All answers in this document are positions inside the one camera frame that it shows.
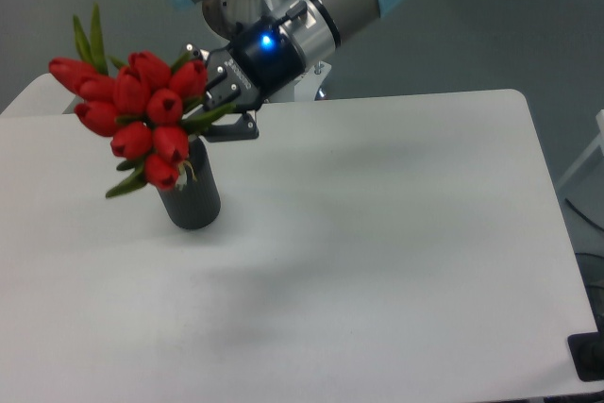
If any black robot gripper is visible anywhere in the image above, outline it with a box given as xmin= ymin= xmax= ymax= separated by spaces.
xmin=183 ymin=16 xmax=305 ymax=143

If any red tulip bouquet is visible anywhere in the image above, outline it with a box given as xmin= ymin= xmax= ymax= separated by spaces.
xmin=48 ymin=6 xmax=235 ymax=198

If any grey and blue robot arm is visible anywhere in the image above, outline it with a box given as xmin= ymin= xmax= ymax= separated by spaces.
xmin=170 ymin=0 xmax=403 ymax=142

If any black ribbed cylindrical vase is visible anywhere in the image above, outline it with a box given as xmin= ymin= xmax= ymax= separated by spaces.
xmin=159 ymin=138 xmax=221 ymax=230

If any white rounded side table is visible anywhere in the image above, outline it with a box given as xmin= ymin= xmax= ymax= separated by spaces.
xmin=1 ymin=74 xmax=76 ymax=118

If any black device at table corner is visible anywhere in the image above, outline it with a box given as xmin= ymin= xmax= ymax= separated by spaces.
xmin=567 ymin=332 xmax=603 ymax=382

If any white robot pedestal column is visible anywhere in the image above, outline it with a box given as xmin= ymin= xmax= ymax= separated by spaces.
xmin=204 ymin=0 xmax=308 ymax=68

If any white pedestal base frame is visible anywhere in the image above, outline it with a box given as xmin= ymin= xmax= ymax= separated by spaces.
xmin=265 ymin=61 xmax=332 ymax=104

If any black floor cable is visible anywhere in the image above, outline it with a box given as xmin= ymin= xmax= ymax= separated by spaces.
xmin=564 ymin=198 xmax=604 ymax=230

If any white frame at right edge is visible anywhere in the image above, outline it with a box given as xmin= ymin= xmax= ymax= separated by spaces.
xmin=555 ymin=110 xmax=603 ymax=197

